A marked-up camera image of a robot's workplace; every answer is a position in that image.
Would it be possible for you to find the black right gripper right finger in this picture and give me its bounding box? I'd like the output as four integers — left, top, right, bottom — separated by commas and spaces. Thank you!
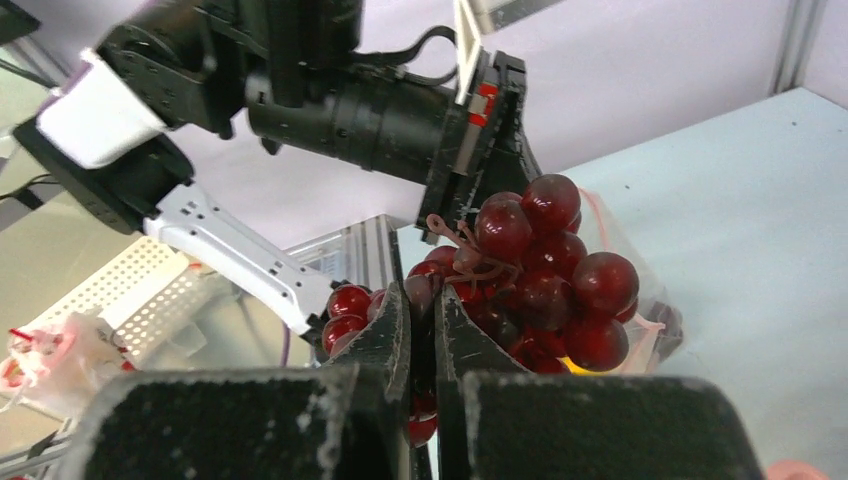
434, 287, 764, 479

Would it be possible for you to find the dark purple grape bunch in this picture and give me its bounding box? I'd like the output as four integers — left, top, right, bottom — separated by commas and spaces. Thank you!
321, 173, 641, 448

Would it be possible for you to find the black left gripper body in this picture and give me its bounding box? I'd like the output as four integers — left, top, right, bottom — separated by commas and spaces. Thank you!
97, 1, 530, 226

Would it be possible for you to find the crumpled plastic bag pile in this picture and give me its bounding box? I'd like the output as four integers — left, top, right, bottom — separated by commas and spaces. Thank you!
1, 309, 135, 418

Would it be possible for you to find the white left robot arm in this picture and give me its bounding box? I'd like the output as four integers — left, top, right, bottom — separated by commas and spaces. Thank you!
13, 1, 540, 335

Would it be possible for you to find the right aluminium frame post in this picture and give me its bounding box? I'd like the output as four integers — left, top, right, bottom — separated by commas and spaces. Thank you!
768, 0, 828, 96

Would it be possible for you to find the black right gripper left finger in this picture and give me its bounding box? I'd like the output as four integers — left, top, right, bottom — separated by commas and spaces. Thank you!
59, 283, 412, 479

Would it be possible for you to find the clear zip top bag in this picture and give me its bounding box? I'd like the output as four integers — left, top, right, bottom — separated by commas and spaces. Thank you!
563, 188, 685, 376

